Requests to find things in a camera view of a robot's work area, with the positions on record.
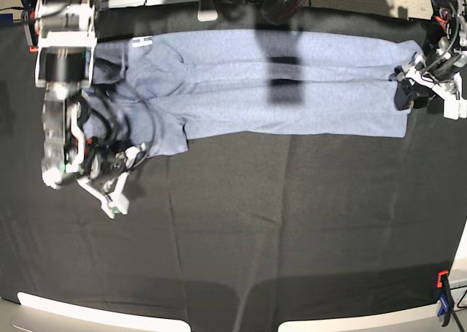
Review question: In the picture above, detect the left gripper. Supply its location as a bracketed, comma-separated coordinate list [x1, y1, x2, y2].
[390, 53, 466, 110]

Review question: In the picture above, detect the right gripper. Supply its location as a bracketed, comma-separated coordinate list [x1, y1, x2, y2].
[77, 142, 149, 204]

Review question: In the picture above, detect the light blue t-shirt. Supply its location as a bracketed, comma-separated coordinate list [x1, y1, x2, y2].
[93, 29, 420, 157]

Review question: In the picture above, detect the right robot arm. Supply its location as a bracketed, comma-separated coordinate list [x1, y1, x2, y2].
[31, 0, 149, 215]

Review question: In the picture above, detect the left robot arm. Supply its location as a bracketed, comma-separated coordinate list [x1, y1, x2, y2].
[394, 0, 466, 120]

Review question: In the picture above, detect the black table cloth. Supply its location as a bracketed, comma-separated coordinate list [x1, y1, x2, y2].
[1, 5, 466, 331]

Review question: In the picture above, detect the orange black clamp far left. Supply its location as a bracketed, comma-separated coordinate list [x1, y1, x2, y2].
[21, 9, 38, 53]

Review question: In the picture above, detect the orange blue clamp near right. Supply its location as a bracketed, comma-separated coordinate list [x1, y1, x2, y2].
[436, 270, 454, 327]

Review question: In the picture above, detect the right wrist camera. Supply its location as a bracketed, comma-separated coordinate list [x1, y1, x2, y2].
[101, 192, 130, 220]

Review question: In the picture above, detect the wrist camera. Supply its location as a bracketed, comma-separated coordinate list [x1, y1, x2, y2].
[101, 192, 130, 220]
[443, 98, 467, 120]

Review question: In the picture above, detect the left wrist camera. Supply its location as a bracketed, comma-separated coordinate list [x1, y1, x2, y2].
[443, 98, 467, 120]

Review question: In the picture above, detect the white camera stand base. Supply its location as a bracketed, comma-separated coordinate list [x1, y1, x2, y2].
[197, 0, 218, 23]

